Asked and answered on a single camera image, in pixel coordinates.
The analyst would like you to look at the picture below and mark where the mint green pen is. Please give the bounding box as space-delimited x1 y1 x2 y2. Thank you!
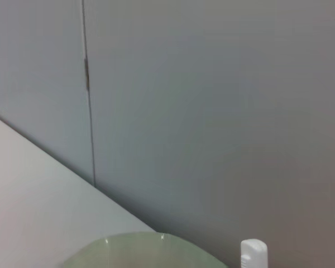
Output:
240 238 269 268

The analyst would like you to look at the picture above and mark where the pale green glass fruit plate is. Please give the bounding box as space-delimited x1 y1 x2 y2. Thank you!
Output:
62 231 230 268

